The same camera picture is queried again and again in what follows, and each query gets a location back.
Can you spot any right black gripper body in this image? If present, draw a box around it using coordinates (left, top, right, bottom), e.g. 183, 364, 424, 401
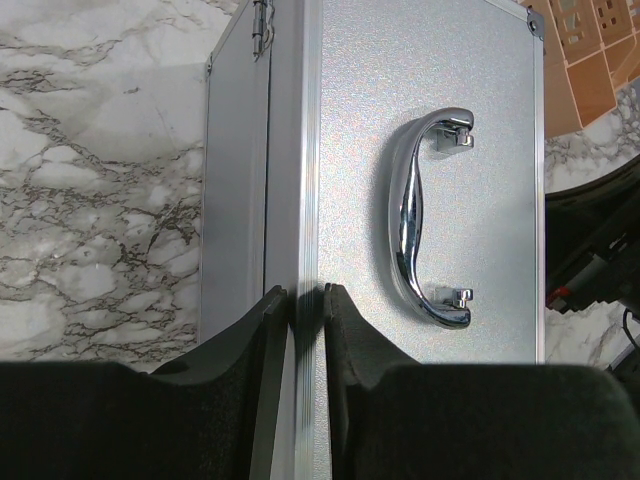
545, 158, 639, 368

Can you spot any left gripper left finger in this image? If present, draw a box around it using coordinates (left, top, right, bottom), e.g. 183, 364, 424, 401
1, 287, 289, 479

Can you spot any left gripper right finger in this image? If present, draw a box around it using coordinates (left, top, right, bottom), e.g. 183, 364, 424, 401
323, 284, 639, 479

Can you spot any silver metal case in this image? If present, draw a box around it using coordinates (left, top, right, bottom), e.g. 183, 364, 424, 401
200, 1, 544, 479

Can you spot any peach file organizer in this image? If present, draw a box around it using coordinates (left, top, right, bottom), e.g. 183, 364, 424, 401
520, 0, 639, 138

